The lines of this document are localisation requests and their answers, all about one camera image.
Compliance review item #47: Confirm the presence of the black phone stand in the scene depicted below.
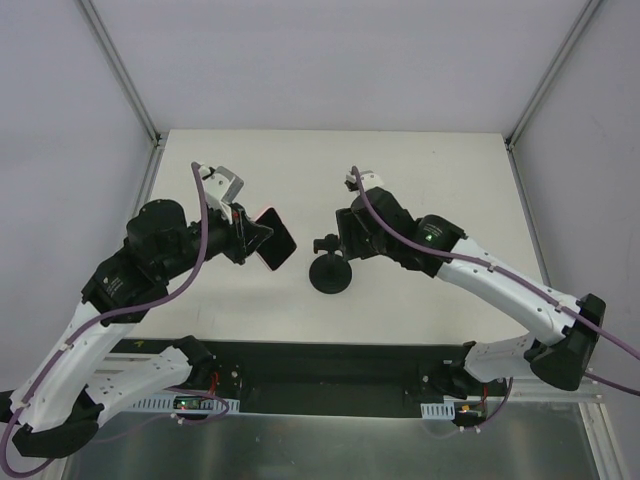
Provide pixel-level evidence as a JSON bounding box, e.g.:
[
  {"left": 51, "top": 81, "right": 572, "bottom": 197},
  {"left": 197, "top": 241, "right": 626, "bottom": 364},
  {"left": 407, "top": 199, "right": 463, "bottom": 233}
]
[{"left": 309, "top": 234, "right": 352, "bottom": 295}]

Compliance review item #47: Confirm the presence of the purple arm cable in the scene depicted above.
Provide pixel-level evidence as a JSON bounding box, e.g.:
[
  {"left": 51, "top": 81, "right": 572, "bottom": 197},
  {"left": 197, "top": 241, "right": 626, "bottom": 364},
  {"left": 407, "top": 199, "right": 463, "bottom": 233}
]
[
  {"left": 349, "top": 165, "right": 640, "bottom": 434},
  {"left": 0, "top": 160, "right": 236, "bottom": 476}
]

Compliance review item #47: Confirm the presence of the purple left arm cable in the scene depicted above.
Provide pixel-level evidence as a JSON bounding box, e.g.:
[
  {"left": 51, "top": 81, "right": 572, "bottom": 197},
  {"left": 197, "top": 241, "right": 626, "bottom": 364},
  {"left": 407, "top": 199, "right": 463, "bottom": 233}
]
[{"left": 0, "top": 160, "right": 236, "bottom": 476}]

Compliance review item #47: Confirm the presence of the white left cable duct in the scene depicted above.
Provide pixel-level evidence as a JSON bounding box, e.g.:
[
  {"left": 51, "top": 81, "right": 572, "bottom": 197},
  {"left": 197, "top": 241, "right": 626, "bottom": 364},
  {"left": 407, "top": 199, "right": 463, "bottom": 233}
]
[{"left": 127, "top": 393, "right": 240, "bottom": 415}]

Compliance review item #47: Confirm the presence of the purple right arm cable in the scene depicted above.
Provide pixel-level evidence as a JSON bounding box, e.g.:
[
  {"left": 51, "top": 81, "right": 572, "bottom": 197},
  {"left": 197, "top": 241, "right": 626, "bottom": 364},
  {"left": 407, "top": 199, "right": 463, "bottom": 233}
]
[{"left": 349, "top": 165, "right": 640, "bottom": 434}]

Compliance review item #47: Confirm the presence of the aluminium table rail right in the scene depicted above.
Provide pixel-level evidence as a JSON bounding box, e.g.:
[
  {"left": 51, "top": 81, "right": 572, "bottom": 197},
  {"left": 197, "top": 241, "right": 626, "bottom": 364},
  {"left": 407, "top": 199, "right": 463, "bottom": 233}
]
[{"left": 504, "top": 149, "right": 621, "bottom": 480}]

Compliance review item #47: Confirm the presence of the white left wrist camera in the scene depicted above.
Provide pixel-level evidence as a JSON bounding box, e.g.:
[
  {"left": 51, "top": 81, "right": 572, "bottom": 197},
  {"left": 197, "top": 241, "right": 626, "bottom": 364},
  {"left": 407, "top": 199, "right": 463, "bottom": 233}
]
[{"left": 198, "top": 164, "right": 244, "bottom": 224}]

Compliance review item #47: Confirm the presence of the aluminium frame post left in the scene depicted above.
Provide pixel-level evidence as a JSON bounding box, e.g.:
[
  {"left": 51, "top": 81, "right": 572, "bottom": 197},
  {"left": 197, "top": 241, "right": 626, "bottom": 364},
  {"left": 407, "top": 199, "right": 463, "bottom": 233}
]
[{"left": 74, "top": 0, "right": 166, "bottom": 146}]

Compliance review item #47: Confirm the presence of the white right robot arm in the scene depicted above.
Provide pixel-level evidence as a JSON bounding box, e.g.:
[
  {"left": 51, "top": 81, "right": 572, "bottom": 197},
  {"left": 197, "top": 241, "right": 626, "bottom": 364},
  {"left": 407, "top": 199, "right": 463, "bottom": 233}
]
[{"left": 336, "top": 187, "right": 606, "bottom": 399}]

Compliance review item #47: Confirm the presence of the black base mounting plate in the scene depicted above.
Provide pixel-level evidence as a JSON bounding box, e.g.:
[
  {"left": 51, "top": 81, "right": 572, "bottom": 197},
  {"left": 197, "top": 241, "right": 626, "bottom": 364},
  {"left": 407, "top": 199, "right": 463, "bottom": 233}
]
[{"left": 114, "top": 338, "right": 516, "bottom": 416}]

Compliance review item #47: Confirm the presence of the aluminium frame post right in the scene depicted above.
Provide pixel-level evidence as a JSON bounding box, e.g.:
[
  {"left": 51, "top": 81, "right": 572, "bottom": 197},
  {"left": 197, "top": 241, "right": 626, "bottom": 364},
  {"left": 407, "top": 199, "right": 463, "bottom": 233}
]
[{"left": 503, "top": 0, "right": 604, "bottom": 151}]

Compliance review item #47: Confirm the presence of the white cable duct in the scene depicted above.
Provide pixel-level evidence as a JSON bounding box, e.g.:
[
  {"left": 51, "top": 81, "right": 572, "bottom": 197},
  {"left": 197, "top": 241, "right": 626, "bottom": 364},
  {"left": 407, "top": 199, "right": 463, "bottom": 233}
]
[
  {"left": 127, "top": 393, "right": 240, "bottom": 415},
  {"left": 420, "top": 401, "right": 456, "bottom": 421}
]

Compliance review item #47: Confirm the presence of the phone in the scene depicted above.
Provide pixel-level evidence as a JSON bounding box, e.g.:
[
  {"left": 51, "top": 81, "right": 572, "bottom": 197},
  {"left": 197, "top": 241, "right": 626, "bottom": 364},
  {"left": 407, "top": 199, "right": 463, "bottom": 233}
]
[{"left": 254, "top": 207, "right": 297, "bottom": 271}]

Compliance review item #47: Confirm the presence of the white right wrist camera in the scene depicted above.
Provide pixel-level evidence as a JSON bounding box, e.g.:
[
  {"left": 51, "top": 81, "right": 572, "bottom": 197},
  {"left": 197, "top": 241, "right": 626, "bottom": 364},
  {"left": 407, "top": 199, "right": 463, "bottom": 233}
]
[{"left": 345, "top": 167, "right": 384, "bottom": 193}]

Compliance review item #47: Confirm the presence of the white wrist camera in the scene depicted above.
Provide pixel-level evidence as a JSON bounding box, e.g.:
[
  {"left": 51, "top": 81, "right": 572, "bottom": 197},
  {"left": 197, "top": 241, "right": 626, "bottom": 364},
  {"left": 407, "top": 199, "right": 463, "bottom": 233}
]
[
  {"left": 198, "top": 164, "right": 244, "bottom": 224},
  {"left": 345, "top": 167, "right": 384, "bottom": 193}
]

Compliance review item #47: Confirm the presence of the white right cable duct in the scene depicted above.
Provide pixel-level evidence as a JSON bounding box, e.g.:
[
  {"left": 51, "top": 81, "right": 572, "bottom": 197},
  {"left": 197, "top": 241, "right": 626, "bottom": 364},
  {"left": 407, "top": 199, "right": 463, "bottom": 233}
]
[{"left": 420, "top": 401, "right": 456, "bottom": 421}]

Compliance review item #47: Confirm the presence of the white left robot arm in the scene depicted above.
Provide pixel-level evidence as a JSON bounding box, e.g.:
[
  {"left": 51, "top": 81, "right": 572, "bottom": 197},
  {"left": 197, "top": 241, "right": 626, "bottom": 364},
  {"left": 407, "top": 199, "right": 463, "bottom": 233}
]
[{"left": 1, "top": 199, "right": 280, "bottom": 461}]

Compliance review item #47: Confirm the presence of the aluminium frame post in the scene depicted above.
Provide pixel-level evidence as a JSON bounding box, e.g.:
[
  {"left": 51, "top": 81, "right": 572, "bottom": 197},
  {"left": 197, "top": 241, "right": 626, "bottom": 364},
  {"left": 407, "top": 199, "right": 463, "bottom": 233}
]
[
  {"left": 503, "top": 0, "right": 604, "bottom": 151},
  {"left": 74, "top": 0, "right": 166, "bottom": 146}
]

